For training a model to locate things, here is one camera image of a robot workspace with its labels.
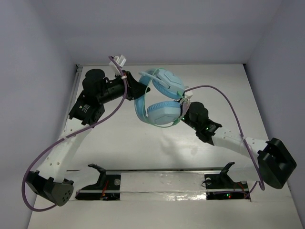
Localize green headphone cable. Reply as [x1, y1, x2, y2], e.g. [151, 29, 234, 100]
[139, 68, 191, 128]

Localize light blue headphones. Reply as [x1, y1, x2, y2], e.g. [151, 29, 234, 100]
[134, 68, 185, 127]

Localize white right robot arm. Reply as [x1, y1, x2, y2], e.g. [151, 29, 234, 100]
[183, 102, 297, 189]

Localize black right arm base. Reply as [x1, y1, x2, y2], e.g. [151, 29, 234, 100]
[201, 162, 251, 200]

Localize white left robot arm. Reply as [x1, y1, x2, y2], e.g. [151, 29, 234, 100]
[21, 69, 149, 212]

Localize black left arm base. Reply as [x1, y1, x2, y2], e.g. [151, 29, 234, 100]
[75, 164, 121, 201]

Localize white front platform board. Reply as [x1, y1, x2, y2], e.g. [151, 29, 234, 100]
[28, 169, 303, 229]

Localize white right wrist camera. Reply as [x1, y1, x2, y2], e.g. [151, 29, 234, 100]
[178, 91, 193, 116]

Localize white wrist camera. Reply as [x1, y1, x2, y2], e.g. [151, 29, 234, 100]
[108, 55, 127, 76]
[178, 91, 193, 116]

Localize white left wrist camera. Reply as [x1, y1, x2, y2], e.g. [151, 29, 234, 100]
[108, 55, 127, 76]

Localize aluminium rail left side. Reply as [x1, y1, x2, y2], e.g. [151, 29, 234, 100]
[49, 64, 83, 171]

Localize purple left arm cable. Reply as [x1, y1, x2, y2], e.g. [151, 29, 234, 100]
[21, 56, 128, 212]

